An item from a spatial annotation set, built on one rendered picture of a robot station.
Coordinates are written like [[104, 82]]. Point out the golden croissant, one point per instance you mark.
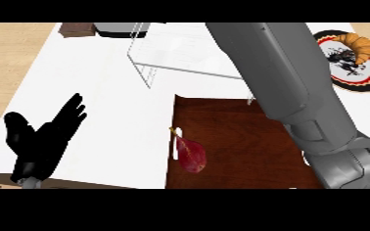
[[359, 47]]

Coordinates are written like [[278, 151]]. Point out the patterned round plate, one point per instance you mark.
[[344, 63]]

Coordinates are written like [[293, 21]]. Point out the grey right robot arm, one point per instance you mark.
[[290, 88]]

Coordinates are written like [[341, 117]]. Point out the red squash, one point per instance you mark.
[[192, 155]]

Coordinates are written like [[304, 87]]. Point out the grey and black appliance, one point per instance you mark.
[[120, 30]]

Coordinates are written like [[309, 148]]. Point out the small brown wooden block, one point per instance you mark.
[[77, 29]]

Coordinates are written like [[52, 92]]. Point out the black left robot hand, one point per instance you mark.
[[46, 140]]

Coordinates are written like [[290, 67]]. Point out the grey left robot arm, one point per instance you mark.
[[30, 183]]

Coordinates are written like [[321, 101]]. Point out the brown wooden tray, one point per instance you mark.
[[241, 143]]

